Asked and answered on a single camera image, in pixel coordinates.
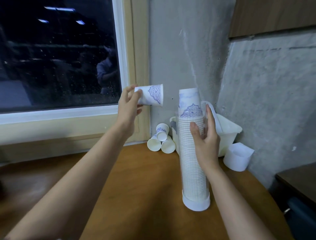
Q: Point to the dark wooden side counter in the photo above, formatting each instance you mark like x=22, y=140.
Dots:
x=298, y=180

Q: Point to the white framed window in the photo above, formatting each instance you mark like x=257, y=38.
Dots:
x=59, y=54

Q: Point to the person's right hand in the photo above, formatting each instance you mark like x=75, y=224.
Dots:
x=207, y=151

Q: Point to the clear tube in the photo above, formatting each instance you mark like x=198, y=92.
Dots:
x=196, y=203

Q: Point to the translucent plastic box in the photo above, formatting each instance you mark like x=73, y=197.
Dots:
x=229, y=136

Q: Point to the person's left hand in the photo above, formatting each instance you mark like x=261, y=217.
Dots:
x=126, y=113

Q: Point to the white plastic lid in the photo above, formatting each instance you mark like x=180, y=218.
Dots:
x=216, y=116

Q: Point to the nested stack of paper cups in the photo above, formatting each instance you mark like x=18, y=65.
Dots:
x=190, y=168

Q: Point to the brown wooden wall cabinet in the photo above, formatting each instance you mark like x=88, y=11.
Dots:
x=271, y=17

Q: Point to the blue bin with tan rim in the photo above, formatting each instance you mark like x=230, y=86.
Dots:
x=302, y=220

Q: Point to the person's left forearm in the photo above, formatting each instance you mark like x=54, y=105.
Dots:
x=69, y=193

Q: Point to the person's right forearm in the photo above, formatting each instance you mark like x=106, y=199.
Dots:
x=237, y=207

